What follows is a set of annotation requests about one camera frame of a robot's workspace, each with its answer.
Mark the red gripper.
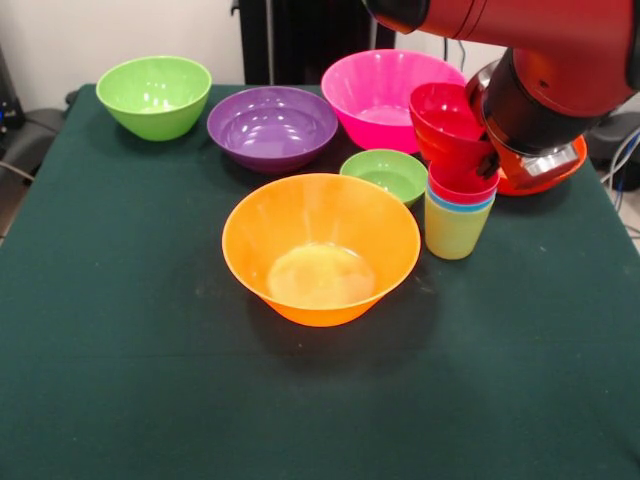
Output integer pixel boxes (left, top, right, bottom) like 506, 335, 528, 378
465, 85, 533, 191

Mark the red cup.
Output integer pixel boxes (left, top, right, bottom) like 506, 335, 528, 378
427, 162, 501, 205

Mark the small red bowl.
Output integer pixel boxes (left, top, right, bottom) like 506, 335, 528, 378
408, 82, 495, 184

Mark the blue cup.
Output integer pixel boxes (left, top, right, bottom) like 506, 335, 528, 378
426, 188, 498, 213

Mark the large green bowl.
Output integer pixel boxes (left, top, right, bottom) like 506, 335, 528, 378
95, 55, 213, 142

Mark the red-orange bowl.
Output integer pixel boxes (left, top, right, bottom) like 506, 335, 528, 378
496, 134, 588, 197

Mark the yellow cup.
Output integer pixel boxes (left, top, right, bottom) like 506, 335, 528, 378
424, 195, 495, 260

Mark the small green bowl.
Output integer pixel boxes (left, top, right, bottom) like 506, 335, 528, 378
339, 148, 430, 209

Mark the pink bowl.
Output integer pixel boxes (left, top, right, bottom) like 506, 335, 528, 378
321, 48, 468, 155

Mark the black equipment with knob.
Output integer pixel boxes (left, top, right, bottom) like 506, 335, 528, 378
587, 109, 640, 174

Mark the large orange bowl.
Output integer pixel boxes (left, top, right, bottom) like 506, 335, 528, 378
221, 173, 421, 328

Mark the purple bowl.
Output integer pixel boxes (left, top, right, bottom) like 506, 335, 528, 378
206, 85, 339, 175

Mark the dark green tablecloth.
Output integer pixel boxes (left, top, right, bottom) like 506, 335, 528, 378
0, 83, 640, 480

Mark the black electronics box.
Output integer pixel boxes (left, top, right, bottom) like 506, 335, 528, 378
0, 42, 26, 149

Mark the white cable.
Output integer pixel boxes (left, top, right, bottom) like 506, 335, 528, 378
600, 127, 640, 185

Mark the grey cable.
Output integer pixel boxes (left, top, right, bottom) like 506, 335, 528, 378
0, 159, 36, 184

